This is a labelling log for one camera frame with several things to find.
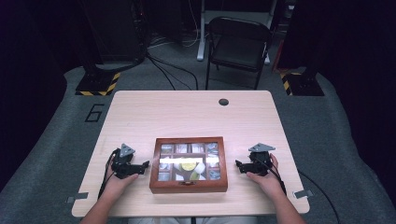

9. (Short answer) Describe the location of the dark curtain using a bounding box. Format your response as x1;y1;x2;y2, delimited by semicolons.
290;0;396;197
0;0;82;192

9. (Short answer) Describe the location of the black floor cable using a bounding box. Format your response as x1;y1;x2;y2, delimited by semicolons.
145;53;200;91
147;56;177;91
298;170;341;224

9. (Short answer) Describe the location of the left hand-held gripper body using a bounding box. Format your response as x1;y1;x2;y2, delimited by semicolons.
110;143;144;180

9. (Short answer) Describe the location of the white cable bundle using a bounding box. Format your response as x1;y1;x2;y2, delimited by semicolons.
148;29;203;49

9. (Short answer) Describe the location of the left hand-held gripper black cable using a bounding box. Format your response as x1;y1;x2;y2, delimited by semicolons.
97;148;121;200

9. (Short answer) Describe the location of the wooden box with glass lid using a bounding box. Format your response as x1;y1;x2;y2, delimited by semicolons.
149;136;229;195

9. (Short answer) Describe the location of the grey tape strip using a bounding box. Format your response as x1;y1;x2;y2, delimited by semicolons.
65;191;90;204
292;189;314;200

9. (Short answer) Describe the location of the right hand-held gripper black cable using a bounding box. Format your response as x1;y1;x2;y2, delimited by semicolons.
253;156;288;196

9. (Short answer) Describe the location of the black folding chair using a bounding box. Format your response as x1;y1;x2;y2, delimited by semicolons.
205;16;273;91

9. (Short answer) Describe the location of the hand-held gripper black cable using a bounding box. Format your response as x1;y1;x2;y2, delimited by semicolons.
97;148;121;200
253;156;288;196

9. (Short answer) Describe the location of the black stand hazard-striped base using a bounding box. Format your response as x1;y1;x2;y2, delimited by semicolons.
75;60;121;97
279;66;325;97

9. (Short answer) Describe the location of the person's left hand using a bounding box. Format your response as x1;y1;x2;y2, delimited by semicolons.
106;151;140;196

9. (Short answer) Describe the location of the person's right hand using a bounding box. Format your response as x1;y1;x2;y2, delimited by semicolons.
246;153;286;197

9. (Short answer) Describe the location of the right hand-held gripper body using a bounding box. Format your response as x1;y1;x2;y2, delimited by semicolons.
247;142;276;177

